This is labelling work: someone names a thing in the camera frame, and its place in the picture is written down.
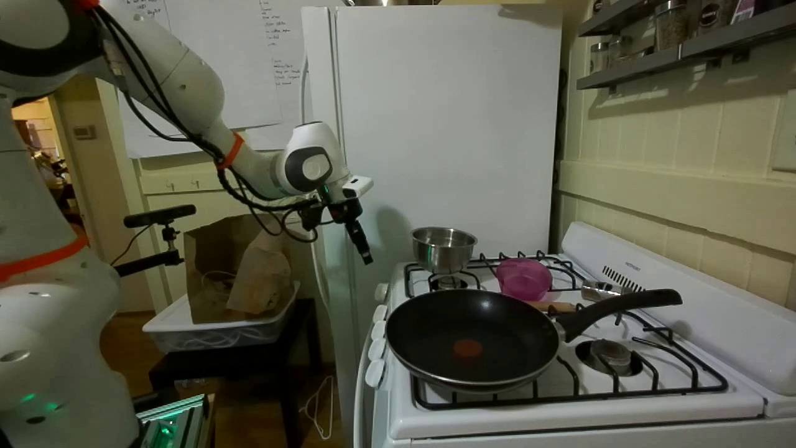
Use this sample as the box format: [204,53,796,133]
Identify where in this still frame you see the white refrigerator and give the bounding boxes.
[299,5,564,434]

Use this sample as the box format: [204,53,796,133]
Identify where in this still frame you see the white plastic bin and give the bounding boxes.
[138,282,304,356]

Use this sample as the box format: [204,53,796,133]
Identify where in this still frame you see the beige light switch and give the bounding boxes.
[70,123,102,144]

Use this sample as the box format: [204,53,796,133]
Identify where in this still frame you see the long dark wall shelf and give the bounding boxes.
[575,3,796,92]

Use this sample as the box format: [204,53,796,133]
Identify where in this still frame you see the white wall board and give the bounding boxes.
[102,0,310,162]

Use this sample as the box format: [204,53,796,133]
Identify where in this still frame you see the brown paper bag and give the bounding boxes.
[182,213,301,327]

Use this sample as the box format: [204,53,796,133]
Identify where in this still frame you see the pink plastic cup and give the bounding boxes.
[495,257,554,306]

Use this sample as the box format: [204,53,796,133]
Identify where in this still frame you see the black cable bundle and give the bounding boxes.
[91,5,324,247]

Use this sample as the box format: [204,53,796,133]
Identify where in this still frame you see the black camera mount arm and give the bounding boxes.
[106,224,186,280]

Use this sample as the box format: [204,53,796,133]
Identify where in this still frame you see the small black stove grate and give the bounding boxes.
[403,251,601,305]

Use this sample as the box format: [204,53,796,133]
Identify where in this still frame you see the black stereo camera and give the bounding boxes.
[122,203,199,231]

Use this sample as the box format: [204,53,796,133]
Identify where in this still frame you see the steel bowl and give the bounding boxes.
[341,0,443,11]

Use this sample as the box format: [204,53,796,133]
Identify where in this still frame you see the black frying pan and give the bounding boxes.
[382,286,684,391]

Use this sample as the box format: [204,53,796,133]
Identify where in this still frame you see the steel pot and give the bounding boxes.
[407,224,479,276]

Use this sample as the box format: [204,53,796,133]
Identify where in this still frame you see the orange cable strap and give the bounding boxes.
[214,130,248,174]

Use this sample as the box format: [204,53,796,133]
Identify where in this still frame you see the large black stove grate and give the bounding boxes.
[409,305,732,412]

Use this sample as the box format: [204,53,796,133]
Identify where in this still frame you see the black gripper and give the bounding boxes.
[326,194,375,267]

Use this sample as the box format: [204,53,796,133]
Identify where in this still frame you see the black side table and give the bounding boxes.
[147,296,324,448]

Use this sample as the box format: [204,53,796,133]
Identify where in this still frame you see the green lit control box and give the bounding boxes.
[133,391,212,448]

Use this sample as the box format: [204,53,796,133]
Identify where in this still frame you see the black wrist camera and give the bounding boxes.
[295,198,329,235]

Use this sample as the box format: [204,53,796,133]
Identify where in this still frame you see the white gas stove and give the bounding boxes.
[350,220,796,448]

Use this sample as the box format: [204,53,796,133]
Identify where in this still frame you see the short dark wall shelf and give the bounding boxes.
[576,0,667,40]

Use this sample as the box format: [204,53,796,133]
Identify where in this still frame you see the round stove burner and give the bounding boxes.
[572,336,659,381]

